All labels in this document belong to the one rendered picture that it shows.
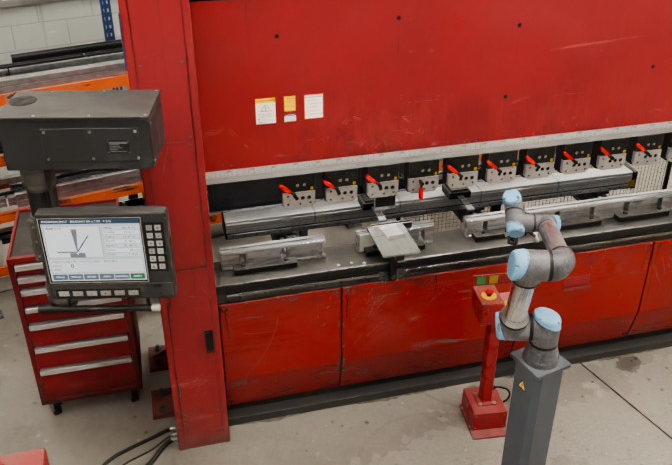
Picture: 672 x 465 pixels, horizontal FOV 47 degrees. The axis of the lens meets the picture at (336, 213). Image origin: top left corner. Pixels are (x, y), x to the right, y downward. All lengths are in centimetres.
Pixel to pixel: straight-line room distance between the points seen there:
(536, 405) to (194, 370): 154
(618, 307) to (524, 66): 156
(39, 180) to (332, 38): 129
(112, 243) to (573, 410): 261
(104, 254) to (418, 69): 155
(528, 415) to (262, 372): 131
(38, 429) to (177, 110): 200
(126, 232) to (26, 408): 191
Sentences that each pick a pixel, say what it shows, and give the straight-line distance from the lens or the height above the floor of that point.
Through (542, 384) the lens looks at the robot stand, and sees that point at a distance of 340.
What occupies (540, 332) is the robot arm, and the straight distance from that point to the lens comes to 328.
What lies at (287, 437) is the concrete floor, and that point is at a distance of 409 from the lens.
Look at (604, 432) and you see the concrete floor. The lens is 433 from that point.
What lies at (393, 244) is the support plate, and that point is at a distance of 364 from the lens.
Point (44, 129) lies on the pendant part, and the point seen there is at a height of 190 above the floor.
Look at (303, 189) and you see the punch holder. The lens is 355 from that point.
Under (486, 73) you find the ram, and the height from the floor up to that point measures 174.
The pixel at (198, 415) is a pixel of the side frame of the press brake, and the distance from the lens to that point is 394.
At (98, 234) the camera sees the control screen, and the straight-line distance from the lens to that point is 284.
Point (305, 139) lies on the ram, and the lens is 344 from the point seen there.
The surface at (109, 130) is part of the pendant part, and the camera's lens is 266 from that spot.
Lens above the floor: 292
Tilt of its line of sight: 30 degrees down
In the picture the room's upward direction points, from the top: straight up
